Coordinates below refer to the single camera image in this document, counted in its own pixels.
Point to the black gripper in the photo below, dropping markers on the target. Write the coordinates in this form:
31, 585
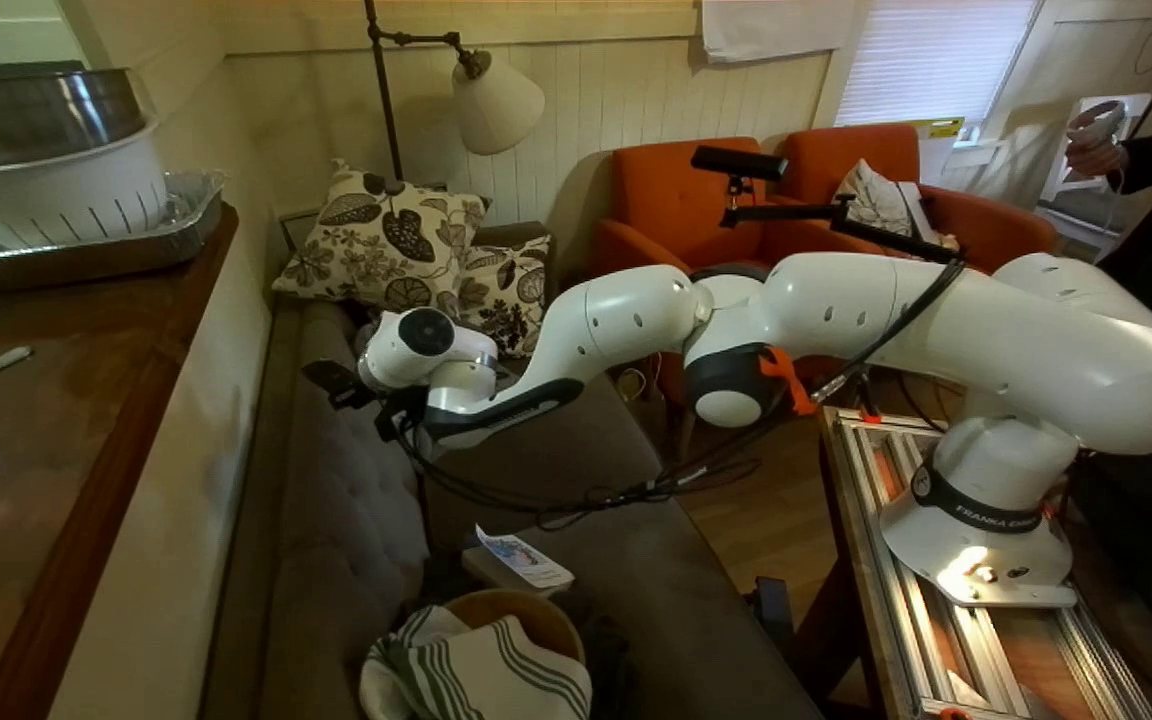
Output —
396, 412

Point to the black remote control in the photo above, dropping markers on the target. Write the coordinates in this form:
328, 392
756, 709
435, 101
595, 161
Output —
321, 382

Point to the white VR controller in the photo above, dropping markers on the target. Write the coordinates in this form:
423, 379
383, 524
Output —
1097, 122

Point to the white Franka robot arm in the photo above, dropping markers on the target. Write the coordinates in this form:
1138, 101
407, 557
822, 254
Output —
1000, 333

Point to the grey tufted sofa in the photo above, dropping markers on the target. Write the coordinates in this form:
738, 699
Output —
336, 532

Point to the operator bare hand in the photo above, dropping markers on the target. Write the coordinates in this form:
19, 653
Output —
1097, 161

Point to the grey crumpled blanket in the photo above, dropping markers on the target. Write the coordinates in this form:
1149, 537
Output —
483, 450

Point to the large floral pillow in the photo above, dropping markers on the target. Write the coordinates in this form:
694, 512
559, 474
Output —
383, 241

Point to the small floral pillow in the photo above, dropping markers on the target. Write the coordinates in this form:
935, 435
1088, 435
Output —
503, 285

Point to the white paperback book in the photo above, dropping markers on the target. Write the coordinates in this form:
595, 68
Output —
522, 561

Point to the metal drip tray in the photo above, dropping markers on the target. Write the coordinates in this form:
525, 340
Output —
136, 235

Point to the wooden bowl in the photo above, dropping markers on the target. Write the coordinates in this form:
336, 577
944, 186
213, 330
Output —
522, 610

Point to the white green striped towel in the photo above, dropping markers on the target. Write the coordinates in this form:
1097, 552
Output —
483, 672

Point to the floor lamp white shade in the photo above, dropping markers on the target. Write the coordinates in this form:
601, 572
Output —
499, 101

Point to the wooden bar counter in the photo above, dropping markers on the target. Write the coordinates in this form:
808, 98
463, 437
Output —
31, 465

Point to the metal mixing bowl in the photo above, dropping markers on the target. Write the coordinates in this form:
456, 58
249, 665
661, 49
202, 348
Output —
31, 113

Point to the white hanging sheet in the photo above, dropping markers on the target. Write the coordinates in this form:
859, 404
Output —
777, 29

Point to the patterned white cushion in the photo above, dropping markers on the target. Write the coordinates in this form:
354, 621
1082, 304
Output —
880, 201

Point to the white window blind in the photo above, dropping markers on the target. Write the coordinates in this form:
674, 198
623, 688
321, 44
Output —
936, 61

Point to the black camera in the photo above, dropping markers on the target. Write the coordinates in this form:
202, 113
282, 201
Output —
738, 161

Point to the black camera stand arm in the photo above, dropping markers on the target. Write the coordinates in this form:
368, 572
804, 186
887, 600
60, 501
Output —
859, 225

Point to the aluminium frame robot table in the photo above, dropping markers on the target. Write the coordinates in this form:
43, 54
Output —
951, 653

